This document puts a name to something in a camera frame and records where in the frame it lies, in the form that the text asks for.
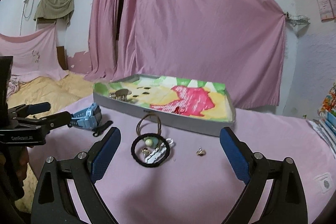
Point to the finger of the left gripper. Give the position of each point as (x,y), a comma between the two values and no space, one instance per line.
(47,123)
(23,111)

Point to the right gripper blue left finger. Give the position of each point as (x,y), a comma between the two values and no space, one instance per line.
(102,152)

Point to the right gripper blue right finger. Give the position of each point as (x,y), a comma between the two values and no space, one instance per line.
(238,154)

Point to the black hair clip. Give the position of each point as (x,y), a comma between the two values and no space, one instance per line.
(100,129)

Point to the blue smart watch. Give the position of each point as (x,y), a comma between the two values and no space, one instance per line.
(88,118)

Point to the gold red stone earring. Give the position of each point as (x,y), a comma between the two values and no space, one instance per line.
(145,152)

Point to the white chain hair clip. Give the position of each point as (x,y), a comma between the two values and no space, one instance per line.
(156,155)

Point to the beige claw hair clip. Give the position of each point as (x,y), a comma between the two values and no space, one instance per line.
(120,95)

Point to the person's left hand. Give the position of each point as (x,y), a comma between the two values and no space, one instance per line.
(21,161)

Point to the yellow blanket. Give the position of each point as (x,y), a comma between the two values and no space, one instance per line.
(59,94)

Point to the pink sheet on bed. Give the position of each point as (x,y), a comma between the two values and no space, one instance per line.
(34,56)

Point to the pink table cloth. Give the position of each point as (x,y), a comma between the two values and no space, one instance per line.
(203,189)

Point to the grey tray with colourful liner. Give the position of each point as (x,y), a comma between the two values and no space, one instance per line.
(192,105)

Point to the narrow pink curtain left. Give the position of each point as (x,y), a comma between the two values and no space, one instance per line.
(102,38)

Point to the stack of books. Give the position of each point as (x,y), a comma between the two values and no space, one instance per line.
(324,125)

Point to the olive green hanging cloth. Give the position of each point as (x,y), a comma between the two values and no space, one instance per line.
(54,10)

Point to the large pink curtain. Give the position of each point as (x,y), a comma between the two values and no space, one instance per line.
(236,42)

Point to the wire wall shelf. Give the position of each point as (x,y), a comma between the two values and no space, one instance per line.
(297,20)

